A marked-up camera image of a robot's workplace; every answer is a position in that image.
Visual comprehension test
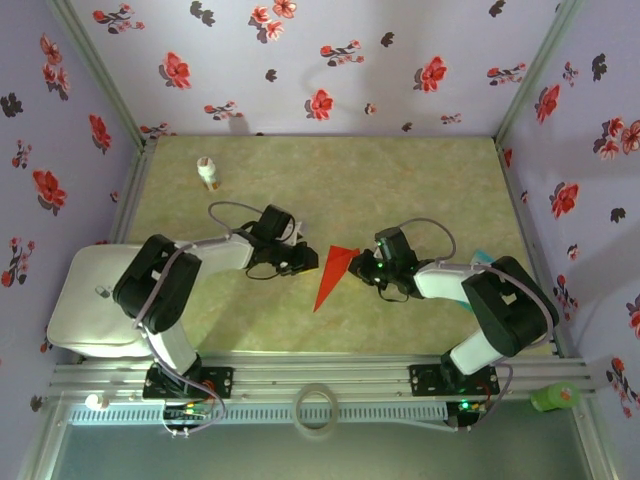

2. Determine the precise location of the red paper sheet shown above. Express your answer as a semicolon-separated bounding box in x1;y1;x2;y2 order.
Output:
313;244;361;314

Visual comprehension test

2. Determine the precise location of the teal packet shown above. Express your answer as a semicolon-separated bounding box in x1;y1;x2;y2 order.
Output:
451;248;495;314

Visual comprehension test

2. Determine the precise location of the white pill bottle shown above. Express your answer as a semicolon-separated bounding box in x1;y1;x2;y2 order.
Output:
196;156;221;192

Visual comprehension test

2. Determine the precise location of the clear tape roll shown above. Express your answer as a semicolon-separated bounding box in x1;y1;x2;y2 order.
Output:
293;383;341;441

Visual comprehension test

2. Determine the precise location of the white zip pouch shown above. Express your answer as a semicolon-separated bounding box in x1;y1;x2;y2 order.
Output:
46;243;154;359

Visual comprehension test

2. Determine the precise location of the green cylindrical container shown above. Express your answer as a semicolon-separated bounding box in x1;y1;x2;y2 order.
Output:
530;382;581;413

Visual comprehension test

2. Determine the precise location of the grey right arm cable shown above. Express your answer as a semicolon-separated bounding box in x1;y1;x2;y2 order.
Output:
399;217;561;434

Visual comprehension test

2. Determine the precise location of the long aluminium mounting rail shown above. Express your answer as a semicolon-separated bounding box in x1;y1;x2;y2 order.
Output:
48;354;599;401

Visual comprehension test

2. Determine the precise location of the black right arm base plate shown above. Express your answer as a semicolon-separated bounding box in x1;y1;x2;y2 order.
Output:
408;363;501;400

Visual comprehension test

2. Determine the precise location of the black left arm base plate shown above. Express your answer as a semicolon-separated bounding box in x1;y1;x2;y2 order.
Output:
143;364;235;400

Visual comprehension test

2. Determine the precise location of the aluminium table side rail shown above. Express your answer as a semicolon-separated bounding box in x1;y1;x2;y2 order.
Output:
108;138;157;246
494;137;576;359

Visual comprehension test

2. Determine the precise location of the grey slotted cable duct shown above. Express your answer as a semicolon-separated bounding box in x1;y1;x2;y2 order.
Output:
67;402;449;426

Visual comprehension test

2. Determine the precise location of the aluminium frame post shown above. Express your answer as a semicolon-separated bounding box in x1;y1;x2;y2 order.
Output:
494;0;586;144
47;0;151;146

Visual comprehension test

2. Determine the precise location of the aluminium frame bar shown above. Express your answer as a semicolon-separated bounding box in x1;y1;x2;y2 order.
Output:
573;399;621;480
17;394;67;480

